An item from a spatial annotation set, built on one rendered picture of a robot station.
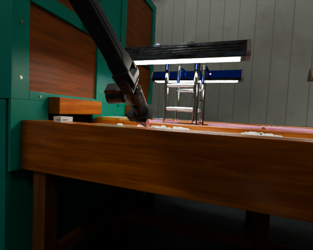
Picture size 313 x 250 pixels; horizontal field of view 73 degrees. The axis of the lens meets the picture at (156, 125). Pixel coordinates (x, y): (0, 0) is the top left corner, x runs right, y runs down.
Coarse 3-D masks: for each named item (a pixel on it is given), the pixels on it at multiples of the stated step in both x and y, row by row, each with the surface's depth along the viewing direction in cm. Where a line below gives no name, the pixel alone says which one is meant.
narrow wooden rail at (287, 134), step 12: (96, 120) 117; (108, 120) 115; (120, 120) 115; (228, 132) 94; (240, 132) 92; (264, 132) 89; (276, 132) 87; (288, 132) 86; (300, 132) 85; (312, 132) 86
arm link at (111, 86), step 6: (138, 78) 71; (108, 84) 73; (114, 84) 72; (120, 84) 64; (126, 84) 63; (108, 90) 71; (114, 90) 70; (120, 90) 69; (126, 90) 65; (132, 90) 66; (108, 96) 72; (114, 96) 72; (120, 96) 71; (108, 102) 74; (114, 102) 73; (120, 102) 73
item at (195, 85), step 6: (192, 42) 87; (168, 66) 108; (198, 66) 103; (168, 72) 109; (198, 72) 104; (168, 78) 109; (198, 78) 104; (168, 84) 109; (174, 84) 108; (180, 84) 106; (186, 84) 105; (192, 84) 104; (198, 84) 104; (168, 90) 110; (198, 90) 104; (198, 96) 105; (192, 102) 105; (168, 108) 109; (174, 108) 108; (180, 108) 107; (186, 108) 106; (192, 108) 105; (192, 114) 105; (162, 120) 111; (192, 120) 105
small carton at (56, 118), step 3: (54, 117) 77; (57, 117) 77; (60, 117) 76; (63, 117) 77; (66, 117) 78; (69, 117) 80; (72, 117) 81; (54, 120) 77; (57, 120) 77; (60, 120) 76; (63, 120) 77; (66, 120) 79; (69, 120) 80; (72, 120) 81
